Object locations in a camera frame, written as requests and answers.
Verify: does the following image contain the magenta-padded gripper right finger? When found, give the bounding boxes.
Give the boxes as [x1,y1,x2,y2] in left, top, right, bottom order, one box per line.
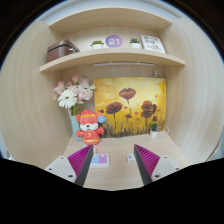
[133,143,183,186]

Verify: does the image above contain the teal flower vase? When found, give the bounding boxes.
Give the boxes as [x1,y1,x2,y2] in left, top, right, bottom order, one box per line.
[69,114,84,142]

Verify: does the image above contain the small plant in white pot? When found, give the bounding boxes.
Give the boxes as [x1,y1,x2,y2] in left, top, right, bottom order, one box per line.
[148,122,160,139]

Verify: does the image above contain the white power strip coloured sockets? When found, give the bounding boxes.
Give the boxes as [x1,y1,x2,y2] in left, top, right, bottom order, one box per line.
[89,153,110,169]

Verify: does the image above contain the wooden shelf unit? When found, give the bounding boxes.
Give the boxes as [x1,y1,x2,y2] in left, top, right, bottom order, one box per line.
[39,7,186,73]

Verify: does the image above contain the pink and white flower bouquet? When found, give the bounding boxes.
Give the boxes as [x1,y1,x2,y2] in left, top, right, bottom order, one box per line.
[53,73,96,117]

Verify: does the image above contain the red plush toy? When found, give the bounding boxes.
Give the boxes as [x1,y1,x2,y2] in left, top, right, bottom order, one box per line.
[74,109,107,146]

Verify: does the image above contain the yellow poppy painting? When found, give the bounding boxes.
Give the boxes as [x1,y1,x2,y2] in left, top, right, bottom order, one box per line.
[92,77,167,138]

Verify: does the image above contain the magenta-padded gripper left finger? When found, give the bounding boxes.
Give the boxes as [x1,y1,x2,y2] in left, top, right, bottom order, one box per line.
[44,144,95,187]

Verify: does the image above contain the small white charger block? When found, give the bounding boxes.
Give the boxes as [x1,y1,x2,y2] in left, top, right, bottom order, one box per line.
[126,153,137,164]

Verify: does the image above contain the white light bar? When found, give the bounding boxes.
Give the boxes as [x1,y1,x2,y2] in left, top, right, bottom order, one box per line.
[93,61,155,68]

